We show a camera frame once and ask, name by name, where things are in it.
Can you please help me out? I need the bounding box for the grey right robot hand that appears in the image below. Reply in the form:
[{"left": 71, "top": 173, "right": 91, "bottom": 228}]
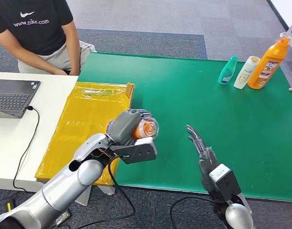
[{"left": 186, "top": 124, "right": 221, "bottom": 193}]

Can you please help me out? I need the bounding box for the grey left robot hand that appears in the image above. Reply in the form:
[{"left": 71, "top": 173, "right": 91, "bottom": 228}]
[{"left": 106, "top": 109, "right": 152, "bottom": 146}]

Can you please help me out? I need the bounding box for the orange detergent bottle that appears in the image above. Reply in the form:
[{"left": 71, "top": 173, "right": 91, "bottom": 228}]
[
  {"left": 105, "top": 116, "right": 160, "bottom": 141},
  {"left": 247, "top": 31, "right": 292, "bottom": 90}
]

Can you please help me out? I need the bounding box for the green shampoo bottle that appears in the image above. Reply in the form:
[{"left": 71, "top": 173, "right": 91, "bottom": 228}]
[{"left": 218, "top": 55, "right": 239, "bottom": 85}]

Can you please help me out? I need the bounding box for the white shampoo bottle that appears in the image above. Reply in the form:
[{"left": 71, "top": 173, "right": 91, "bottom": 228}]
[{"left": 233, "top": 56, "right": 260, "bottom": 90}]

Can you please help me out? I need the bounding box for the green table mat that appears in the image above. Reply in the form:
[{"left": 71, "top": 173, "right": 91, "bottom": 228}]
[{"left": 78, "top": 52, "right": 292, "bottom": 202}]

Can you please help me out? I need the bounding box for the grey power brick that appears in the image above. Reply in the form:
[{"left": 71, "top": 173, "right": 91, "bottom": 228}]
[{"left": 55, "top": 209, "right": 71, "bottom": 227}]

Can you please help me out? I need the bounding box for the white desk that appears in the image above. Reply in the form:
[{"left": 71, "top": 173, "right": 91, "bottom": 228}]
[{"left": 0, "top": 71, "right": 92, "bottom": 207}]

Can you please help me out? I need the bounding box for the grey laptop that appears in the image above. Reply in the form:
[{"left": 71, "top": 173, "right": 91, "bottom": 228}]
[{"left": 0, "top": 79, "right": 41, "bottom": 118}]

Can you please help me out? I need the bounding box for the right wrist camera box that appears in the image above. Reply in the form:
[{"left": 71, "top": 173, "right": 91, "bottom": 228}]
[{"left": 208, "top": 164, "right": 242, "bottom": 203}]

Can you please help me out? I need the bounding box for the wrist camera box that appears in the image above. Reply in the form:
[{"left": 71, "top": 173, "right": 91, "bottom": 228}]
[
  {"left": 110, "top": 136, "right": 158, "bottom": 165},
  {"left": 208, "top": 164, "right": 242, "bottom": 203}
]

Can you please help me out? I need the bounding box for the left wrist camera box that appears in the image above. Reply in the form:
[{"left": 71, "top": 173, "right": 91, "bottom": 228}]
[{"left": 110, "top": 136, "right": 158, "bottom": 165}]

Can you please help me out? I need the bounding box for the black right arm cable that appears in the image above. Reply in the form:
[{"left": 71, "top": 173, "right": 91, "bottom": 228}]
[{"left": 169, "top": 195, "right": 218, "bottom": 229}]

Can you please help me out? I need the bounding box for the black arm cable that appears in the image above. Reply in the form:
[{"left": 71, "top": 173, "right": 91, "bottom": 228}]
[
  {"left": 77, "top": 155, "right": 137, "bottom": 229},
  {"left": 169, "top": 195, "right": 218, "bottom": 229}
]

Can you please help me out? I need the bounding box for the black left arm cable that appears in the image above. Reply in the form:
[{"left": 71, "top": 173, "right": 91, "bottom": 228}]
[{"left": 77, "top": 155, "right": 137, "bottom": 229}]

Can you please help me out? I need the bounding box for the black laptop power cable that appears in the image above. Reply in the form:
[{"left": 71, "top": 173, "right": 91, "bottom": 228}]
[{"left": 13, "top": 105, "right": 40, "bottom": 193}]

